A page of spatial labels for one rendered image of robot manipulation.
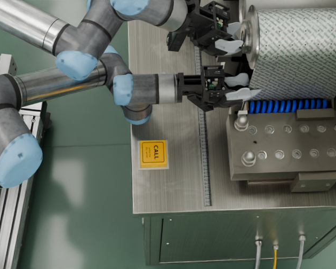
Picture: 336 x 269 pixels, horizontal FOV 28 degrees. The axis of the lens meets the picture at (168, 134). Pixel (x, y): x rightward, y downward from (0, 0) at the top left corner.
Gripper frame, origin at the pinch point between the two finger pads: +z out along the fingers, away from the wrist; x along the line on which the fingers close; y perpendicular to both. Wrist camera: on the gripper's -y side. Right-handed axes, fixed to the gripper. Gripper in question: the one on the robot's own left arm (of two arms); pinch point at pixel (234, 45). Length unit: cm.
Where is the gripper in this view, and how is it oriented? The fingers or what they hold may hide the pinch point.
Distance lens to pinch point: 158.2
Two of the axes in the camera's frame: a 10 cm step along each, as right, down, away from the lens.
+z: 7.5, 2.0, 6.4
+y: 6.6, -2.9, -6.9
